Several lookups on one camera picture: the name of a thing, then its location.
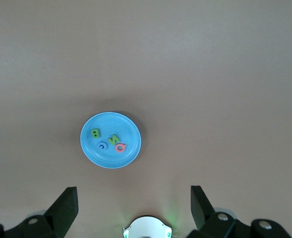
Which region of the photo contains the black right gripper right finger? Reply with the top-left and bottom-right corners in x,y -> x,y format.
187,185 -> 292,238

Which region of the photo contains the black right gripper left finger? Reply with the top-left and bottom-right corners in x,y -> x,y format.
0,187 -> 79,238

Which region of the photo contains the brown table mat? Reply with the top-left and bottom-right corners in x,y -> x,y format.
0,0 -> 292,238

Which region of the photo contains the green foam letter N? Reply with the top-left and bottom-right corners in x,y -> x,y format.
107,134 -> 121,146

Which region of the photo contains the blue plate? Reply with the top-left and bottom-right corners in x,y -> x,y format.
80,112 -> 142,170

